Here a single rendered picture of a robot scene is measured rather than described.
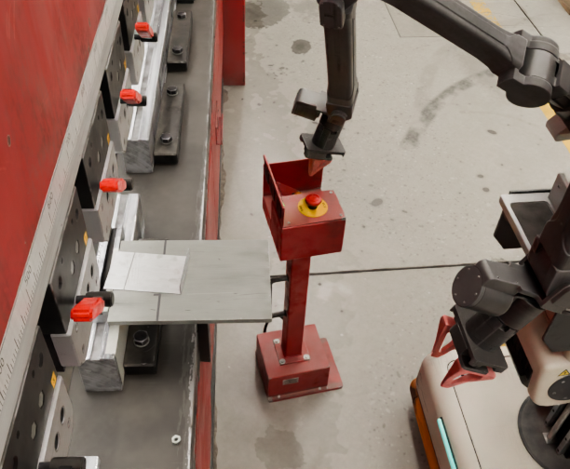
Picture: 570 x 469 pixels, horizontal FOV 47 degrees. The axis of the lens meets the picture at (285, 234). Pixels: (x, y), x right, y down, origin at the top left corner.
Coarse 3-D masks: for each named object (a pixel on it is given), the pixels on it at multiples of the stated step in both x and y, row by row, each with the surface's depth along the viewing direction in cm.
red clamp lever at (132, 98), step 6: (126, 90) 95; (132, 90) 95; (120, 96) 95; (126, 96) 95; (132, 96) 95; (138, 96) 97; (144, 96) 103; (120, 102) 103; (126, 102) 103; (132, 102) 98; (138, 102) 99; (144, 102) 103
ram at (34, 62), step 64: (0, 0) 53; (64, 0) 73; (0, 64) 53; (64, 64) 72; (0, 128) 53; (64, 128) 72; (0, 192) 53; (64, 192) 72; (0, 256) 53; (0, 320) 53; (0, 448) 52
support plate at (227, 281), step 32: (192, 256) 115; (224, 256) 115; (256, 256) 116; (192, 288) 110; (224, 288) 110; (256, 288) 110; (128, 320) 105; (160, 320) 105; (192, 320) 105; (224, 320) 106; (256, 320) 106
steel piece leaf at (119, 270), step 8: (120, 256) 114; (128, 256) 114; (112, 264) 113; (120, 264) 113; (128, 264) 113; (112, 272) 111; (120, 272) 112; (128, 272) 112; (112, 280) 110; (120, 280) 110; (104, 288) 109; (112, 288) 109; (120, 288) 109
